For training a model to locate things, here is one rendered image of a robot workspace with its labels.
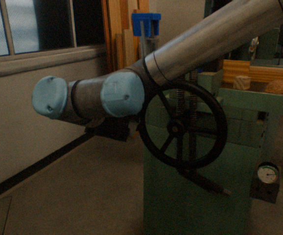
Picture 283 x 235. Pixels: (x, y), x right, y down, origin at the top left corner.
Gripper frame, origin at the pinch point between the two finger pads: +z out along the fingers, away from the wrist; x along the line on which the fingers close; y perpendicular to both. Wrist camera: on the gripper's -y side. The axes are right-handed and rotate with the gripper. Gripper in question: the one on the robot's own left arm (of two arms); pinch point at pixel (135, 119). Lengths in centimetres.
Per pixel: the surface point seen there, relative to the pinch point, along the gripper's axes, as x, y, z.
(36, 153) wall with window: -116, 35, 73
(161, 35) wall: -119, -142, 228
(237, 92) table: 24.3, -17.1, 17.3
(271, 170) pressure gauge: 38.2, 4.7, 22.7
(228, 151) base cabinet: 24.3, 1.6, 28.1
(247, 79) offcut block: 26.6, -21.7, 17.2
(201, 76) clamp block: 15.0, -17.5, 6.1
